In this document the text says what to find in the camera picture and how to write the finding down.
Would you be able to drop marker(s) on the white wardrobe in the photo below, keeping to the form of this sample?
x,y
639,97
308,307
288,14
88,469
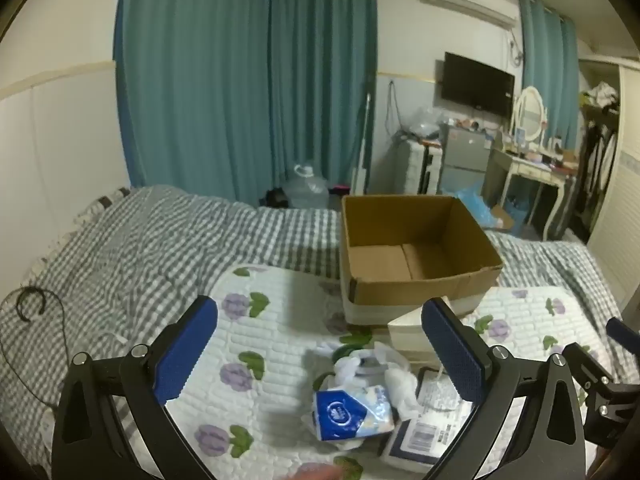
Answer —
x,y
620,185

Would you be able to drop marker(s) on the black wall television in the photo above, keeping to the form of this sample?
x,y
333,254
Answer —
x,y
477,85

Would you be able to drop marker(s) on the wide teal curtain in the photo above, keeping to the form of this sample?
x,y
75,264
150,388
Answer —
x,y
225,85

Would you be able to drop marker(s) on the white suitcase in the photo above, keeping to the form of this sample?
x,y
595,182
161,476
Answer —
x,y
412,170

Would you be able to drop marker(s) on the white oval vanity mirror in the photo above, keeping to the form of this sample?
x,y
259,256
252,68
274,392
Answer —
x,y
531,112

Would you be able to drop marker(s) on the brown cardboard box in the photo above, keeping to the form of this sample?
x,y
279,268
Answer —
x,y
400,290

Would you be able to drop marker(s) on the clear plastic bags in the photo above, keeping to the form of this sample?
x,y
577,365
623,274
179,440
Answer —
x,y
425,122

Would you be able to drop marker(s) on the white dressing table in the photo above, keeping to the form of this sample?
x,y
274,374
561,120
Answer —
x,y
525,165

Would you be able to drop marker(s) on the row of cosmetic bottles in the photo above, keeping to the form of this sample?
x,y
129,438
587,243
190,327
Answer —
x,y
545,155

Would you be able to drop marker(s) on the grey small fridge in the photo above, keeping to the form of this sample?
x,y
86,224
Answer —
x,y
465,155

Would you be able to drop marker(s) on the blue plastic bag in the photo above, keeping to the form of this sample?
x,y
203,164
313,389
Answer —
x,y
475,205

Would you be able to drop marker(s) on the patterned pillow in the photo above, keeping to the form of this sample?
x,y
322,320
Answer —
x,y
112,197

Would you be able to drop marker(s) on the white plastic wrap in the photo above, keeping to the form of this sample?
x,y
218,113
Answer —
x,y
400,385

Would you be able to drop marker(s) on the small cardboard box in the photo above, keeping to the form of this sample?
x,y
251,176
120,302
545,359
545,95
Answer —
x,y
502,217

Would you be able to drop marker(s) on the black bag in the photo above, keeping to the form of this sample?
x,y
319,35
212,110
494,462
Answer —
x,y
275,199

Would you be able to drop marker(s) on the dark hanging clothes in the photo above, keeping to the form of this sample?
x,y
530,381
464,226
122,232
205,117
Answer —
x,y
592,160

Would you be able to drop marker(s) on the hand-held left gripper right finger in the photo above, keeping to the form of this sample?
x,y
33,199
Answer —
x,y
450,355

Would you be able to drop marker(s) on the beige paper box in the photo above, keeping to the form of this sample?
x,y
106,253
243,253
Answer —
x,y
407,332

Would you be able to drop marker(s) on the clear water jug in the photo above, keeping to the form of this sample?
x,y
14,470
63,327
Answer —
x,y
305,190

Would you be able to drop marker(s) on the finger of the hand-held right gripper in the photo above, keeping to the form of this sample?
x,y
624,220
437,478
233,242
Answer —
x,y
592,365
620,332

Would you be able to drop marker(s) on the floral quilted mat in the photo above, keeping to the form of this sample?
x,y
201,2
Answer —
x,y
280,320

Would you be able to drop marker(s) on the blue basket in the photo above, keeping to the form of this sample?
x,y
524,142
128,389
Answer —
x,y
517,212

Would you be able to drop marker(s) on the grey gingham blanket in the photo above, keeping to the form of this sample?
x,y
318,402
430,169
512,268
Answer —
x,y
150,240

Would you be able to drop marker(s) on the blue tissue packet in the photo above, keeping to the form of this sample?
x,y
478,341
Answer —
x,y
345,412

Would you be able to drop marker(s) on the narrow teal curtain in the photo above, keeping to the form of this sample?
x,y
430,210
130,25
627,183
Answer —
x,y
550,70

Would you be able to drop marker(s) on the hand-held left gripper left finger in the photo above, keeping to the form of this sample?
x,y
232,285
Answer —
x,y
187,350

